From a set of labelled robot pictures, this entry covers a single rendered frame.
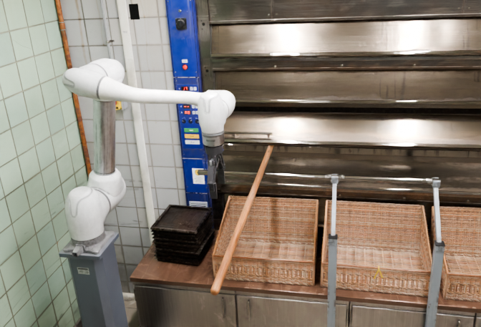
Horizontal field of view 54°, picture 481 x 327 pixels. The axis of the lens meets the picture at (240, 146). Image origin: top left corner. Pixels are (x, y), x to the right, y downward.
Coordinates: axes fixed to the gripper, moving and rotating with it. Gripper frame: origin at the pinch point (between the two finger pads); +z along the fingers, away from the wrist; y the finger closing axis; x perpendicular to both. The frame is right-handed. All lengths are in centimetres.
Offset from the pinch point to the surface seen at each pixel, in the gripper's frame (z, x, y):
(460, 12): -59, 107, -86
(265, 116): -4, 7, -86
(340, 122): -1, 50, -84
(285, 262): 60, 23, -35
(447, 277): 61, 103, -34
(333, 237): 37, 48, -25
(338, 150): 16, 49, -84
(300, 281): 71, 31, -35
